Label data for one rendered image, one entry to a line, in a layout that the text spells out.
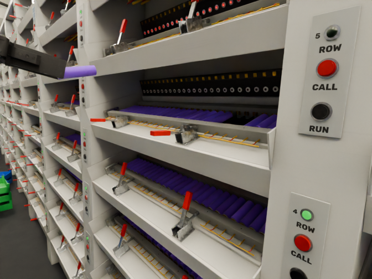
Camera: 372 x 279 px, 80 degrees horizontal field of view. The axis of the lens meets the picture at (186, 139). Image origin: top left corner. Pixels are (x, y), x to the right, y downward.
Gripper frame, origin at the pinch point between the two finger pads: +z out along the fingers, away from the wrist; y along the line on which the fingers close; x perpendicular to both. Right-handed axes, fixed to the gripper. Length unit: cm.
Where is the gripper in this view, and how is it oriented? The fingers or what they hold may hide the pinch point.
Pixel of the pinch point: (37, 62)
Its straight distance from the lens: 43.5
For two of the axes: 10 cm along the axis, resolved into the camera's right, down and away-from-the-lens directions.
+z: 7.1, 1.3, 6.9
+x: -1.9, 9.8, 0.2
